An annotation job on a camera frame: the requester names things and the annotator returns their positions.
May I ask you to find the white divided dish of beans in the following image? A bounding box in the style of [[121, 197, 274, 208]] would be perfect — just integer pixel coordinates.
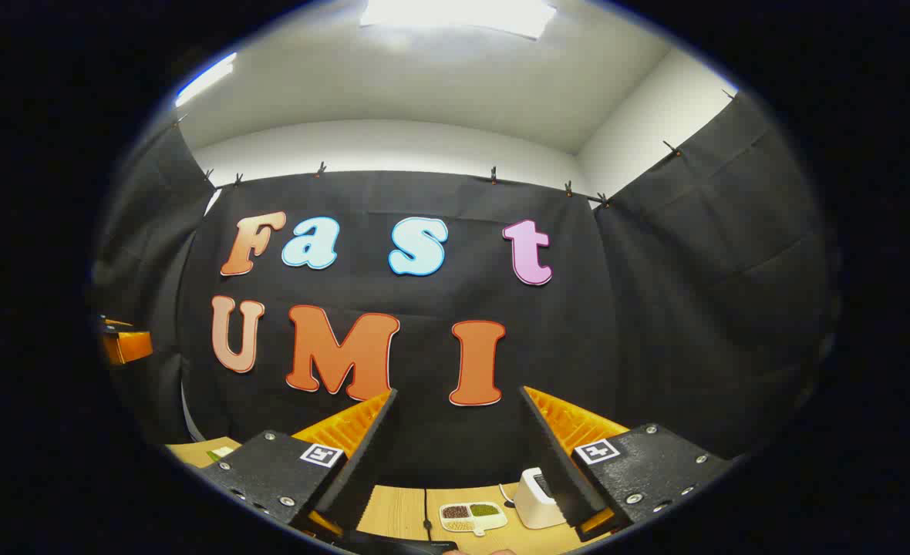
[[439, 501, 508, 537]]

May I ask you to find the white plastic appliance box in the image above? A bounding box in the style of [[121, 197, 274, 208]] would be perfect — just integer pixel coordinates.
[[514, 467, 568, 530]]

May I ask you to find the narrow ceiling light strip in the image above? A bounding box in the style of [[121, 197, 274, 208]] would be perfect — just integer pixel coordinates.
[[175, 52, 238, 107]]

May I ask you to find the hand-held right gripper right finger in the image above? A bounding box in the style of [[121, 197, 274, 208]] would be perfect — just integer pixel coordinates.
[[518, 385, 736, 543]]

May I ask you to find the rectangular ceiling light panel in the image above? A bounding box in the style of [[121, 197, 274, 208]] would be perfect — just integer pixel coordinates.
[[359, 0, 558, 39]]

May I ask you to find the row of black cloth clips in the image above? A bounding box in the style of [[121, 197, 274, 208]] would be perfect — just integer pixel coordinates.
[[174, 89, 737, 209]]

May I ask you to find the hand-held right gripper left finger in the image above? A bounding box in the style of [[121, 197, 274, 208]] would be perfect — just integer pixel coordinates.
[[197, 388, 399, 540]]

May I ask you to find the black induction cooktop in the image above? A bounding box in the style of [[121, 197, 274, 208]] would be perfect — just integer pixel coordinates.
[[332, 530, 460, 555]]

